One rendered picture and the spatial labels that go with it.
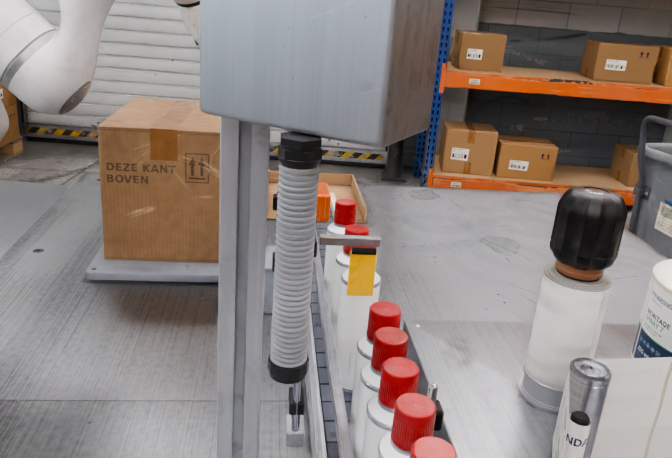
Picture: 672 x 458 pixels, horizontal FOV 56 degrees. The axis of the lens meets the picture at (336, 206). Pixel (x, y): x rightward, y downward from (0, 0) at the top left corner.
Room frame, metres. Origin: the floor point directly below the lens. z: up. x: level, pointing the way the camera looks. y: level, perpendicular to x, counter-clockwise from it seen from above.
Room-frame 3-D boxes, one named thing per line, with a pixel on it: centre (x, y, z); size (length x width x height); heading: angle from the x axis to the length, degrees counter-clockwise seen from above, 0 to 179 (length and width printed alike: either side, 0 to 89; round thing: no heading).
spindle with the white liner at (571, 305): (0.74, -0.32, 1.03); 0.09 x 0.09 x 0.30
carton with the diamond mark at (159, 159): (1.28, 0.34, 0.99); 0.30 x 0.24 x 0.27; 6
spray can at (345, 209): (0.90, -0.01, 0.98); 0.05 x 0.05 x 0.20
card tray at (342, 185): (1.62, 0.07, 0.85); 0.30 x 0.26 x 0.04; 7
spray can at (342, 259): (0.79, -0.03, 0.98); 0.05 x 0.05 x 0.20
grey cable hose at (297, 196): (0.46, 0.03, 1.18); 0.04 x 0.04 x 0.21
